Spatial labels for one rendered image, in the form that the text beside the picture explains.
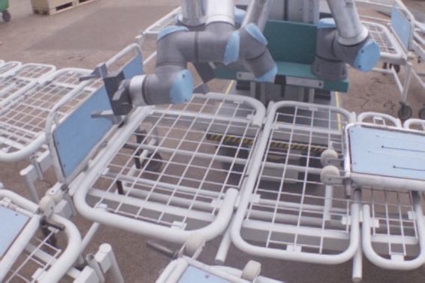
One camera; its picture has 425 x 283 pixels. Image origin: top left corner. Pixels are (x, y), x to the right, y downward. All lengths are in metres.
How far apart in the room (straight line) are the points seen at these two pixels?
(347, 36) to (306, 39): 0.37
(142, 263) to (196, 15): 1.11
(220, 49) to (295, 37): 0.87
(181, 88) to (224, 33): 0.20
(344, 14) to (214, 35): 0.61
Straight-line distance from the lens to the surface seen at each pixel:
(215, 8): 1.11
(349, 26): 1.51
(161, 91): 1.03
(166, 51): 1.05
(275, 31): 1.86
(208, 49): 1.04
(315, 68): 1.77
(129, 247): 1.74
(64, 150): 1.29
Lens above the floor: 1.30
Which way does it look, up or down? 32 degrees down
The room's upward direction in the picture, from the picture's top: 1 degrees counter-clockwise
